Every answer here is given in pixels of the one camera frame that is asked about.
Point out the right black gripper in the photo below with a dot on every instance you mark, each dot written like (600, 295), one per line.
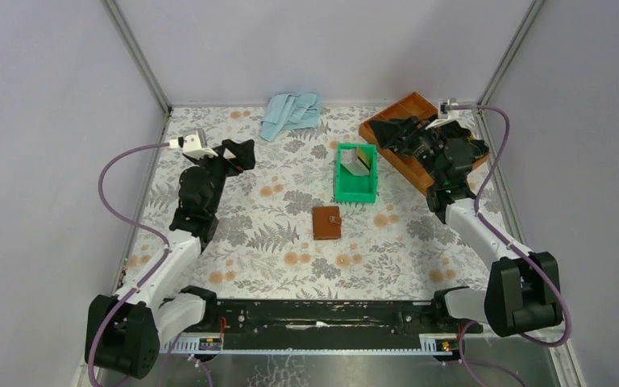
(409, 131)

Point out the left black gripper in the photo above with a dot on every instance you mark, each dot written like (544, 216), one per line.
(242, 153)

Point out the silver credit card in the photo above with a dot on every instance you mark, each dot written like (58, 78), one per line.
(352, 163)

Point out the brown leather card holder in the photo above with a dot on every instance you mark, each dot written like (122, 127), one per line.
(327, 223)

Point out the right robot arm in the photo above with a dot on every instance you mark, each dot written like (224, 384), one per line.
(522, 294)

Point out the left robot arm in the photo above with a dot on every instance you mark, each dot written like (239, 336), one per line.
(126, 330)

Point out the orange compartment tray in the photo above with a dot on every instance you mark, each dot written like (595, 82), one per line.
(412, 105)

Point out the light blue cloth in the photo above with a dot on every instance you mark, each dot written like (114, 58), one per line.
(286, 112)

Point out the green plastic basket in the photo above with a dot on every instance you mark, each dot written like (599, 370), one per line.
(351, 188)

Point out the floral table mat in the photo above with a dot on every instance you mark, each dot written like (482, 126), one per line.
(281, 232)

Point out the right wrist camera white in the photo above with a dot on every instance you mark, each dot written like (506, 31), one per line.
(446, 113)

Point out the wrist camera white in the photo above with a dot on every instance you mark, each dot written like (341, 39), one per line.
(195, 145)
(446, 113)

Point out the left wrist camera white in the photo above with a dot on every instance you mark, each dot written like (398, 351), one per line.
(195, 145)

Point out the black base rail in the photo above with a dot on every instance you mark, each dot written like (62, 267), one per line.
(315, 327)

